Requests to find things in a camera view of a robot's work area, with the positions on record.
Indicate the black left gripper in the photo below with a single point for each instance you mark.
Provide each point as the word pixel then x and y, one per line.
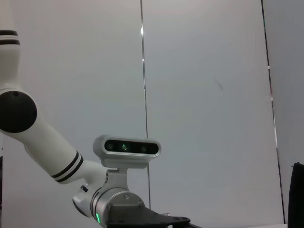
pixel 133 217

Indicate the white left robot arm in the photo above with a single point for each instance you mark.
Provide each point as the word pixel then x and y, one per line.
pixel 52 152

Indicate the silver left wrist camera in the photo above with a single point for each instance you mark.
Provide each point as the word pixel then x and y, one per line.
pixel 130 148

